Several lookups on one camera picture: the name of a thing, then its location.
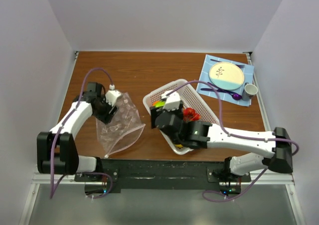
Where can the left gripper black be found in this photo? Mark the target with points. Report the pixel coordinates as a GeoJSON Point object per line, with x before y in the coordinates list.
{"type": "Point", "coordinates": [106, 117]}

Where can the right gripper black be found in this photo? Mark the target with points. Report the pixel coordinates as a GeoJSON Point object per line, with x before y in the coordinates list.
{"type": "Point", "coordinates": [155, 112]}

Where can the fake red grape bunch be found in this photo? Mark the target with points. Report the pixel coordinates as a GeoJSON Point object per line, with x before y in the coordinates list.
{"type": "Point", "coordinates": [189, 115]}

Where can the green fake apple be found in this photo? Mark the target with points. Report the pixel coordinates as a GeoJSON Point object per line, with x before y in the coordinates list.
{"type": "Point", "coordinates": [160, 104]}

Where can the clear zip top bag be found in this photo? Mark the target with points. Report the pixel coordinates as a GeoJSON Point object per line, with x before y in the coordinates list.
{"type": "Point", "coordinates": [124, 129]}

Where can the white perforated plastic basket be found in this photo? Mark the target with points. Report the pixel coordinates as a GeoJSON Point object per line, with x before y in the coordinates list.
{"type": "Point", "coordinates": [190, 98]}

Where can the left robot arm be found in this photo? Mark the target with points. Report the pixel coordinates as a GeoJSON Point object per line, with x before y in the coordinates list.
{"type": "Point", "coordinates": [56, 149]}

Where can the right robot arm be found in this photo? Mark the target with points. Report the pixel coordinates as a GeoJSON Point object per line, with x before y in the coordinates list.
{"type": "Point", "coordinates": [270, 150]}

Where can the purple plastic fork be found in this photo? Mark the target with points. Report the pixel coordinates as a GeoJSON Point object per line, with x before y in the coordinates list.
{"type": "Point", "coordinates": [211, 89]}

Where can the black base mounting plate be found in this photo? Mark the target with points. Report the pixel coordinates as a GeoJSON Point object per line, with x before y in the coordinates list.
{"type": "Point", "coordinates": [161, 175]}

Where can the blue checked cloth napkin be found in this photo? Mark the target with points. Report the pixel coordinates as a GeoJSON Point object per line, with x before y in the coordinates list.
{"type": "Point", "coordinates": [248, 71]}

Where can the purple plastic spoon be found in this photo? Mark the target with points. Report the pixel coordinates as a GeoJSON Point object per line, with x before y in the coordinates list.
{"type": "Point", "coordinates": [234, 95]}

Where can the round cream blue plate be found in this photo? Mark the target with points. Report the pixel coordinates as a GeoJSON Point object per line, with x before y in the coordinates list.
{"type": "Point", "coordinates": [226, 76]}

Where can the white grey mug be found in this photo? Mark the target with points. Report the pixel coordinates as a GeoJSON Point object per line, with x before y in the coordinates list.
{"type": "Point", "coordinates": [249, 91]}

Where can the purple plastic knife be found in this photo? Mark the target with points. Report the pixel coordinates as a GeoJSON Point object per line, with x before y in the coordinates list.
{"type": "Point", "coordinates": [238, 65]}

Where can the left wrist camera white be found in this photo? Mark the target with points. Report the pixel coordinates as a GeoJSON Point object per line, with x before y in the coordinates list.
{"type": "Point", "coordinates": [112, 95]}

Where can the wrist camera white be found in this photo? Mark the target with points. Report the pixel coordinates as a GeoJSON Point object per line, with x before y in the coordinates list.
{"type": "Point", "coordinates": [171, 101]}
{"type": "Point", "coordinates": [112, 95]}

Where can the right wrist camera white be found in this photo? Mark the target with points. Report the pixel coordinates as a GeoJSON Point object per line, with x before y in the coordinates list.
{"type": "Point", "coordinates": [171, 101]}

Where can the aluminium frame rail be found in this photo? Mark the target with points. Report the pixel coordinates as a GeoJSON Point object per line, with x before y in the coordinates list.
{"type": "Point", "coordinates": [290, 185]}

